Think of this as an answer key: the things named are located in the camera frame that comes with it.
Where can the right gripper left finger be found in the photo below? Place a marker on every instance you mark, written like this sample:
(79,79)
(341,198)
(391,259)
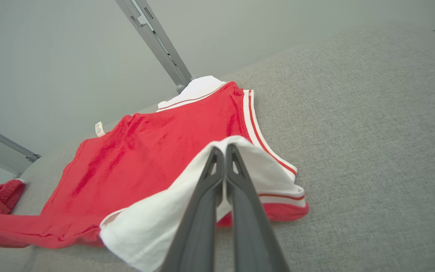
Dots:
(198,226)

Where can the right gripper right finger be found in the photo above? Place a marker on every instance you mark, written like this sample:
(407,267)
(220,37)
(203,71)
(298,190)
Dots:
(253,226)

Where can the red white basketball jersey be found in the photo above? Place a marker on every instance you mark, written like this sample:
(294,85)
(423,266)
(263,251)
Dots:
(145,158)

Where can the grey partition post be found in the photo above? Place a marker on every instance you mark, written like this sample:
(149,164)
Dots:
(164,39)
(147,37)

